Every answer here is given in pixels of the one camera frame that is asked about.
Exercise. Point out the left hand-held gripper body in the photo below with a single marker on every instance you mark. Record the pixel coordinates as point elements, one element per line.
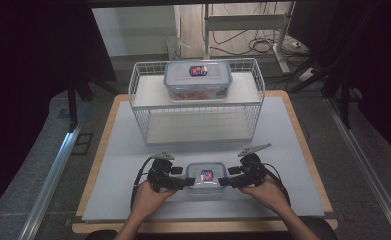
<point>159,175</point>

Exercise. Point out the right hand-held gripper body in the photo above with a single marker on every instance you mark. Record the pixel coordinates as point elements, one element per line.
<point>253,171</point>

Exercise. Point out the small clear food container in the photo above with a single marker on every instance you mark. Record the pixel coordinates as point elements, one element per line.
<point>206,176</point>

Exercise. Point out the large clear food container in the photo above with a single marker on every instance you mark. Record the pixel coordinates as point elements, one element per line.
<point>198,83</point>

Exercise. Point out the person's left hand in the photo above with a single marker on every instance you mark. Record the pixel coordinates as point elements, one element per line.
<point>148,200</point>

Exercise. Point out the person's right hand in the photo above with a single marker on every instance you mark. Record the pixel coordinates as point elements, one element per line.
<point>271,196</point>

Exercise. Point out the light grey table mat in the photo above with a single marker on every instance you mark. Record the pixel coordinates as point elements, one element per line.
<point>276,140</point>

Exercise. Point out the white power strip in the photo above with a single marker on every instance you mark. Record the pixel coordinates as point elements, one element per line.
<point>307,75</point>

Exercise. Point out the black stand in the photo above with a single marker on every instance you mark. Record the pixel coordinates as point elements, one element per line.
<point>72,106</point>
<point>344,100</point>

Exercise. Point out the dark curtain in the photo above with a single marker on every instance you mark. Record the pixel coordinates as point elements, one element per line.
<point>379,66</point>
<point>23,83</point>

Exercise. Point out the aluminium rail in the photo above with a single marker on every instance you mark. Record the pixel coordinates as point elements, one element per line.
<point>54,173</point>
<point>366,166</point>

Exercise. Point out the white metal desk frame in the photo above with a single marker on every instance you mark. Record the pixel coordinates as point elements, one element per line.
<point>246,22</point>

